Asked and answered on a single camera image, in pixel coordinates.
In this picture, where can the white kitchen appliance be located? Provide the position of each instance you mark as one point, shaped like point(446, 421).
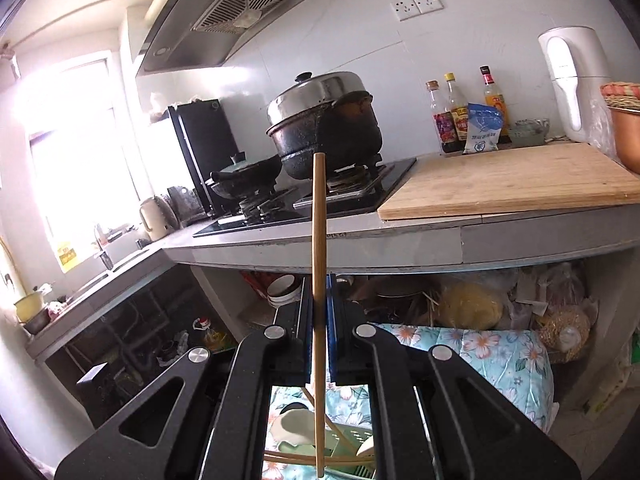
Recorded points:
point(570, 85)

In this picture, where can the woven basket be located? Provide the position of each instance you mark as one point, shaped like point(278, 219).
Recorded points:
point(622, 95)

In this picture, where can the steel range hood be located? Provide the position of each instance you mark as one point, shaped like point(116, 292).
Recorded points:
point(225, 10)

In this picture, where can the large black pot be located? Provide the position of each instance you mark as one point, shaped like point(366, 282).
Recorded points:
point(340, 140)

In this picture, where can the steel kitchen sink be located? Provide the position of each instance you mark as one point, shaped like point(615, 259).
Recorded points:
point(100, 280)

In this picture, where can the stack of white bowls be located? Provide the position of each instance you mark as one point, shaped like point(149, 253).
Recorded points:
point(285, 290)

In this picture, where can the black cabinet appliance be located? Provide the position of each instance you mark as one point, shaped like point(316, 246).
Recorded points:
point(200, 150)

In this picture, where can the white wall socket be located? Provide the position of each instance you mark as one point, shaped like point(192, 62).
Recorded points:
point(404, 7)
point(427, 2)

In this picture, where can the pale yellow bowl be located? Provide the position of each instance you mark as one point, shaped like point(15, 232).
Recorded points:
point(27, 305)

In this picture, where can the bamboo chopstick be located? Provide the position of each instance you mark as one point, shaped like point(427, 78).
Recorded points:
point(337, 435)
point(290, 456)
point(319, 235)

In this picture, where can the grey kitchen counter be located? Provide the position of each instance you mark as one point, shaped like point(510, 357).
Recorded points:
point(400, 245)

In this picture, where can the black wok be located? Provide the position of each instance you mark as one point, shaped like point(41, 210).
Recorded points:
point(245, 175)

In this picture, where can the cream rice paddle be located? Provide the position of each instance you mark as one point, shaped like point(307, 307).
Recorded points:
point(292, 422)

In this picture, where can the clear bag of grain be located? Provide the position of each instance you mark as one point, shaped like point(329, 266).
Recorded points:
point(557, 330)

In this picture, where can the green plastic utensil holder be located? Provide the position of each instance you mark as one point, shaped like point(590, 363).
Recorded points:
point(355, 432)

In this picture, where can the black gas stove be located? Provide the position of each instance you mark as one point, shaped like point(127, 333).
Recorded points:
point(360, 195)

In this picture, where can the white ceramic spoon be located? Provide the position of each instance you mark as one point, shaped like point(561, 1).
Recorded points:
point(366, 447)

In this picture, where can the pink plastic bag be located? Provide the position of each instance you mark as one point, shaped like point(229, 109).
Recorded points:
point(560, 285)

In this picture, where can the yellow cap sauce bottle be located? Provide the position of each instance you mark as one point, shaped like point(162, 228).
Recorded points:
point(455, 105)

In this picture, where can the glass dish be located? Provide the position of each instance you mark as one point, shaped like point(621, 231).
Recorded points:
point(530, 131)

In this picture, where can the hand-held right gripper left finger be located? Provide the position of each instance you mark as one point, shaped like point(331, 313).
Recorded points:
point(307, 340)

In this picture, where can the beige kettle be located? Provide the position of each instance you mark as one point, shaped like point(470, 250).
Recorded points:
point(155, 217)

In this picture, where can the orange label sauce bottle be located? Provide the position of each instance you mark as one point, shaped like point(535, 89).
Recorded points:
point(495, 97)

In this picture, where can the metal bowl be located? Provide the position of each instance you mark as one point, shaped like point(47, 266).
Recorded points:
point(35, 324)

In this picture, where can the blue and white bag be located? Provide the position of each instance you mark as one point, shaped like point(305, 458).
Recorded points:
point(482, 130)

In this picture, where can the wooden cutting board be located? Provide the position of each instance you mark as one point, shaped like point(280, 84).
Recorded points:
point(500, 180)

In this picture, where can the copper basin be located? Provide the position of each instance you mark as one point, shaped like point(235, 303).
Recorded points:
point(627, 135)

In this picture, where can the red packets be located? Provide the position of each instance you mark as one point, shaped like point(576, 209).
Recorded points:
point(255, 285)

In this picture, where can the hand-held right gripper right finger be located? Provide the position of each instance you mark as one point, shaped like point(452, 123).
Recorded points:
point(332, 340)

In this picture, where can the steel pot lid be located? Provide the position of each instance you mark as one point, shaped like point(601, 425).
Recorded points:
point(315, 92)

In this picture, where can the cooking oil bottle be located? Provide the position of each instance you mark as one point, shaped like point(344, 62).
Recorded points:
point(210, 335)

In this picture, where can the kitchen window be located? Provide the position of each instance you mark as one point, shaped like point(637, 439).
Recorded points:
point(70, 160)

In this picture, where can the dark pot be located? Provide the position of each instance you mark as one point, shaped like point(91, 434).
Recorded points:
point(395, 300)

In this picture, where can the dark sauce bottle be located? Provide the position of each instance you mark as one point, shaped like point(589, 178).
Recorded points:
point(440, 120)

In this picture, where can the yellow plastic bag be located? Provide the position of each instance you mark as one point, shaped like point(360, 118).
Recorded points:
point(470, 305)

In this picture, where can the yellow sticker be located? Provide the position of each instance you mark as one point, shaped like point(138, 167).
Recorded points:
point(67, 257)

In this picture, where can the floral light blue blanket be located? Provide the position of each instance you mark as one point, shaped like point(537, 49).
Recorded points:
point(480, 360)

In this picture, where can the sink drain pipes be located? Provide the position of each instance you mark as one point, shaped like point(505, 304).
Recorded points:
point(132, 332)

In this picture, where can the steel faucet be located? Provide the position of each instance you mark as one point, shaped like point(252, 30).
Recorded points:
point(102, 255)

